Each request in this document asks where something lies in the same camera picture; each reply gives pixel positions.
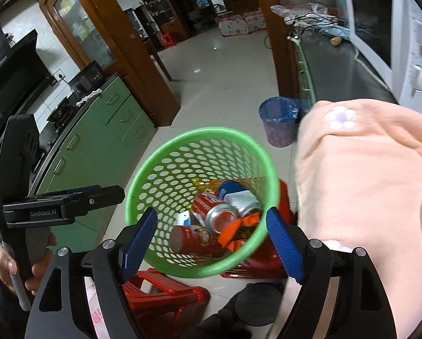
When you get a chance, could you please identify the purple bin with blue bag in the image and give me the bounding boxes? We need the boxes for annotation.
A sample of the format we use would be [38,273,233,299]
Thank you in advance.
[258,96,302,148]

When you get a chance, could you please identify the wooden pillar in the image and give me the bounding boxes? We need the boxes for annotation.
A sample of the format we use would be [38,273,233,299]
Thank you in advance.
[257,0,301,99]

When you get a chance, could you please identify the peach flower print blanket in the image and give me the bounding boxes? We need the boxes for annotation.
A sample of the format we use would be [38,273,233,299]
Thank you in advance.
[294,99,422,339]

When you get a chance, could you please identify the dark wooden display cabinet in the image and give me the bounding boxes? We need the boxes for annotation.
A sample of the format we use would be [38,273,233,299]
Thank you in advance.
[124,0,194,43]

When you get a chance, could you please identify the red cartoon printed can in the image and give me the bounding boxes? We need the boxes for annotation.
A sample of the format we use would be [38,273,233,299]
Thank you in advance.
[169,224,221,257]

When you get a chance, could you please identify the orange snack wrapper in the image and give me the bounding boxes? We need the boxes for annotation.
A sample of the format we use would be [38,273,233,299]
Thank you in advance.
[216,212,263,252]

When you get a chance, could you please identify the crumpled plastic bag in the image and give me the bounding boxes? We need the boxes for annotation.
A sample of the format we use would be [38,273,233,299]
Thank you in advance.
[270,3,349,39]

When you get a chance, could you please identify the polka dot storage box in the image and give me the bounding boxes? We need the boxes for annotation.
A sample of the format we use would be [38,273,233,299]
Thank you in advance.
[216,16,249,38]
[244,10,268,31]

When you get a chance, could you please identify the black gas stove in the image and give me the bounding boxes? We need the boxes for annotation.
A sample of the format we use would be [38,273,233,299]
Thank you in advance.
[47,97,74,131]

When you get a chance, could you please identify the green mesh plastic basket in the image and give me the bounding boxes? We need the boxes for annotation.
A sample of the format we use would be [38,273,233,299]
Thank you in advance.
[124,127,280,279]

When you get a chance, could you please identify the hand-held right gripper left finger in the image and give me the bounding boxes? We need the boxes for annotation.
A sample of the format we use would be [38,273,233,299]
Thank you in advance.
[25,207,158,339]

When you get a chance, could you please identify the white cloth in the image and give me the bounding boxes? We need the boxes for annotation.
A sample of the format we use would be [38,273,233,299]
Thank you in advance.
[76,89,103,107]

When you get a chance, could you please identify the silver blue drink can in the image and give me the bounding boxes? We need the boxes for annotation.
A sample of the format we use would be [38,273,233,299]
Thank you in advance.
[217,179,263,218]

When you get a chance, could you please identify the black cable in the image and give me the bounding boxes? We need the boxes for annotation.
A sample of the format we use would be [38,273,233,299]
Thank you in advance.
[287,12,349,41]

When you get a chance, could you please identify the small white blue packet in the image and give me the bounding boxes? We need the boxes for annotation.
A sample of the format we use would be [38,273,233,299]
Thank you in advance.
[174,210,192,227]

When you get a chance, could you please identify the person's left hand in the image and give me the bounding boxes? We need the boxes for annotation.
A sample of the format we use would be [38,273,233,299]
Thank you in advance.
[0,232,58,295]

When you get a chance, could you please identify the wooden glass door cabinet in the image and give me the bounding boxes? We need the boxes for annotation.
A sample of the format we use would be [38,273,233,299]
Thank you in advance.
[38,0,181,127]

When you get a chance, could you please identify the red soda can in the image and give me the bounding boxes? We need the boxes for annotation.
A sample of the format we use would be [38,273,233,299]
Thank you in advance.
[192,192,240,234]

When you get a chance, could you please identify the green kitchen cabinet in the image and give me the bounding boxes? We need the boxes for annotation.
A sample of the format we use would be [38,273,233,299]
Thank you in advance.
[29,73,158,244]

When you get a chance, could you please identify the white microwave oven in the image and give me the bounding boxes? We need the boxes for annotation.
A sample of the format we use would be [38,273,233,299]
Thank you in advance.
[330,0,422,115]

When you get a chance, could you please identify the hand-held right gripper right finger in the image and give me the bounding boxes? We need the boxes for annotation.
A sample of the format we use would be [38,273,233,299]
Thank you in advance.
[266,207,397,339]

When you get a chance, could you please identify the dark kitchen counter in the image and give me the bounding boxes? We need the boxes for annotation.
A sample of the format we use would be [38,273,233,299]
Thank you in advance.
[290,26,399,105]

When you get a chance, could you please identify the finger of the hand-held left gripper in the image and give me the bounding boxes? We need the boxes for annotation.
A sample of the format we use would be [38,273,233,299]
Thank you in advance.
[61,184,125,220]

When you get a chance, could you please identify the black range hood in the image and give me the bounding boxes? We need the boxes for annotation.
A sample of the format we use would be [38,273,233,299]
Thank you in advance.
[0,21,53,156]

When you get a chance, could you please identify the pink cloth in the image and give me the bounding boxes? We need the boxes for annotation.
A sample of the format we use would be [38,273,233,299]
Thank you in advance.
[83,275,107,339]

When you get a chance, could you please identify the small black appliance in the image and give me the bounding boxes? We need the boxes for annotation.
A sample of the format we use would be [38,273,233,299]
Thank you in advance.
[68,60,104,100]

